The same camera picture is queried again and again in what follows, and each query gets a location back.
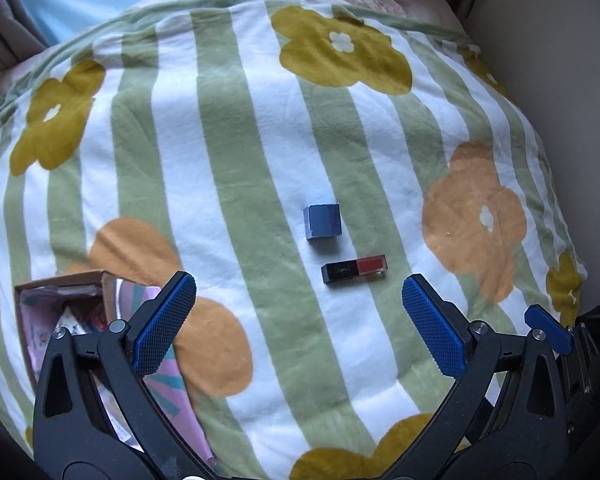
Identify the black red lipstick tube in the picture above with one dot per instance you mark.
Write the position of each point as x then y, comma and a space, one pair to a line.
335, 272

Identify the small blue cardboard box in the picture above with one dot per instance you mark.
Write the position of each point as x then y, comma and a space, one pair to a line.
322, 221

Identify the open cardboard box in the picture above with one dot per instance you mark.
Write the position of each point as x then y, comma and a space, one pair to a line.
86, 303

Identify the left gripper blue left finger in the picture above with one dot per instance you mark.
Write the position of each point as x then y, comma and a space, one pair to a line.
94, 417

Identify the striped floral fleece blanket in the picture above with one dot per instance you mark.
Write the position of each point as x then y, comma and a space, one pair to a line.
191, 134

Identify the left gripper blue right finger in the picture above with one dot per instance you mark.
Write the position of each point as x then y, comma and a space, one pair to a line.
504, 417

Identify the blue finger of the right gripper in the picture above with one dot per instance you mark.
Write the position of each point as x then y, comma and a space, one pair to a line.
549, 329

